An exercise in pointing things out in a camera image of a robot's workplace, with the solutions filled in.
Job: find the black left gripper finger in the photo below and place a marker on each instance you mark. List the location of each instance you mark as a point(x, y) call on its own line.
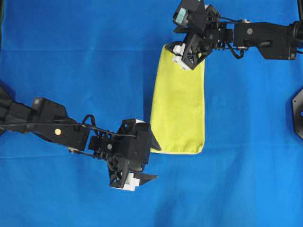
point(154, 143)
point(141, 178)

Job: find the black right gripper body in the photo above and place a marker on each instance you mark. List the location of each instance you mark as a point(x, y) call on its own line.
point(197, 45)

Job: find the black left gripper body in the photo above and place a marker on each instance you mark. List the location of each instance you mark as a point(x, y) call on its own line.
point(106, 147)

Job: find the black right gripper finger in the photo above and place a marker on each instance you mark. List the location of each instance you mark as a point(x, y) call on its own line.
point(171, 46)
point(181, 29)

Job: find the yellow-green microfiber towel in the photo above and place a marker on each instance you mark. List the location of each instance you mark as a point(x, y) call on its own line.
point(178, 108)

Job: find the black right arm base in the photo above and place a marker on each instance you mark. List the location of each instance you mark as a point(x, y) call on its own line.
point(297, 113)

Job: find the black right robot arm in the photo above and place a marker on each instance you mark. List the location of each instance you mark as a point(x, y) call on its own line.
point(273, 41)

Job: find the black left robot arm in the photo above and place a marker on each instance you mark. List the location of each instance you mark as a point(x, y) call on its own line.
point(50, 121)

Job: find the blue tablecloth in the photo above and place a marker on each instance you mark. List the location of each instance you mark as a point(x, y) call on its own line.
point(100, 57)

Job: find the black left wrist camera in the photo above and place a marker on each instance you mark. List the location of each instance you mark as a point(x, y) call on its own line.
point(135, 143)

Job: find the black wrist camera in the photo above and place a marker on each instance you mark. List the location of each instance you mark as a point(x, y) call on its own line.
point(135, 143)
point(192, 14)

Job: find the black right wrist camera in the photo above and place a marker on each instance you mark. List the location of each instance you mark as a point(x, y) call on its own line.
point(192, 14)

